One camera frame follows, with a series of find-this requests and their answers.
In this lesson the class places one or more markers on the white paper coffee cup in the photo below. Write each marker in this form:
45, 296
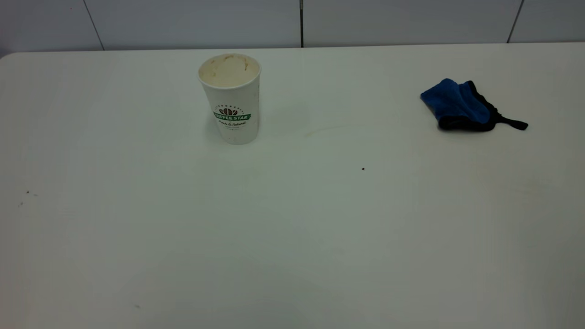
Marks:
233, 96

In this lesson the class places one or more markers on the blue black-trimmed cleaning cloth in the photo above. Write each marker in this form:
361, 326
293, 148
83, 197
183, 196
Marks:
457, 103

